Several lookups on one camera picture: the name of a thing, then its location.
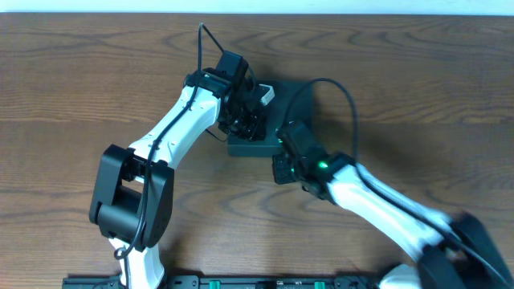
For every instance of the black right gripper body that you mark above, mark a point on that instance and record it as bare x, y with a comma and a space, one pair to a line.
285, 172

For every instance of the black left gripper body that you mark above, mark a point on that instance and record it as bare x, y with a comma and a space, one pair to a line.
244, 124

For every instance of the dark green box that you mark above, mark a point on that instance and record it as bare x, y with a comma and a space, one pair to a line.
283, 105

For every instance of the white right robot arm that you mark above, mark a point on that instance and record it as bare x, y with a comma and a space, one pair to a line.
447, 252

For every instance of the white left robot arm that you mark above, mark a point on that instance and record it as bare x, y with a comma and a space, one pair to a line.
133, 195

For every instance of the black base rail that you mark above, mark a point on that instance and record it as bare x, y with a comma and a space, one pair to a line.
195, 282

